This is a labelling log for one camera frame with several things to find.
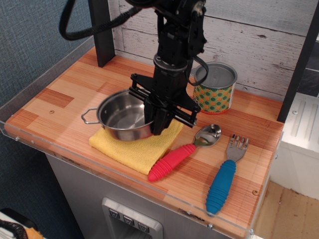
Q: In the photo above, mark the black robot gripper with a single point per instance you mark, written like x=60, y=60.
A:
x=165, y=98

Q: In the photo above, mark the small stainless steel pot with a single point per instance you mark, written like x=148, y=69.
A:
x=122, y=115

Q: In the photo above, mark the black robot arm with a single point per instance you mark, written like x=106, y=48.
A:
x=181, y=40

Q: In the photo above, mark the yellow folded cloth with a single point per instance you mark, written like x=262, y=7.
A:
x=139, y=155

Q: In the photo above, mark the green orange patterned tin can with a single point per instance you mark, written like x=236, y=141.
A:
x=214, y=95

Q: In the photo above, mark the grey cabinet with dispenser panel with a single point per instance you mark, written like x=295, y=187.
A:
x=106, y=210

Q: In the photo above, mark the clear acrylic table guard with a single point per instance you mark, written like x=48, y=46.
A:
x=48, y=118

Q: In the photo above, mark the white cabinet at right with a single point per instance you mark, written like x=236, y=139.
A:
x=296, y=162

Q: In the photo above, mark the black and orange object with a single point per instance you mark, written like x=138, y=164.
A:
x=14, y=225

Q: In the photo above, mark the spoon with red handle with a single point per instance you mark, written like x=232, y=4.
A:
x=206, y=137

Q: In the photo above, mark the fork with blue handle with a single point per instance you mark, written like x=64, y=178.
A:
x=220, y=187

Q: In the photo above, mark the black vertical post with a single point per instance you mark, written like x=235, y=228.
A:
x=300, y=66

